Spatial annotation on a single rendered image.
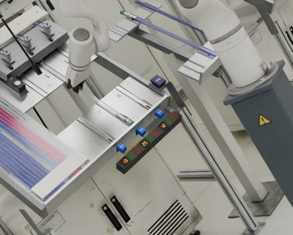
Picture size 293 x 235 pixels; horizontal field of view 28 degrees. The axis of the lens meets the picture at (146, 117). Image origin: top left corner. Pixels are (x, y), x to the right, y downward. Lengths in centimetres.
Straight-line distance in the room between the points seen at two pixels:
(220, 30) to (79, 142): 69
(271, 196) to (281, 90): 89
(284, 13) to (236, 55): 144
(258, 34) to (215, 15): 130
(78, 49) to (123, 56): 247
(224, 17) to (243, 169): 99
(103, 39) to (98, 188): 67
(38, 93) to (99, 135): 33
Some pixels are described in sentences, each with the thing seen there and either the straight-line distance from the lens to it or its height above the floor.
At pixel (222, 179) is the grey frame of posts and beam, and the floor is 29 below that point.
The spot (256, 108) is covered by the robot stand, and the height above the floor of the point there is 63.
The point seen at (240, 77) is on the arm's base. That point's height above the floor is 75.
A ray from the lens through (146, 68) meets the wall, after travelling 468.
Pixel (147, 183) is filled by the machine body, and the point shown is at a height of 39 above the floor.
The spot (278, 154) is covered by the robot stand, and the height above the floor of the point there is 45.
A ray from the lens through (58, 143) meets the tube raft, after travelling 219.
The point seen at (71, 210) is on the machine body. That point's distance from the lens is 244.
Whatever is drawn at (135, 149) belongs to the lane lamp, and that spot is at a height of 66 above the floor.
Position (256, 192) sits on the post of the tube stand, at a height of 6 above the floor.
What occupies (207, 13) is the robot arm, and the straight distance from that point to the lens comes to 186.
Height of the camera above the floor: 129
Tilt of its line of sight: 15 degrees down
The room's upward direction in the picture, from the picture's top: 33 degrees counter-clockwise
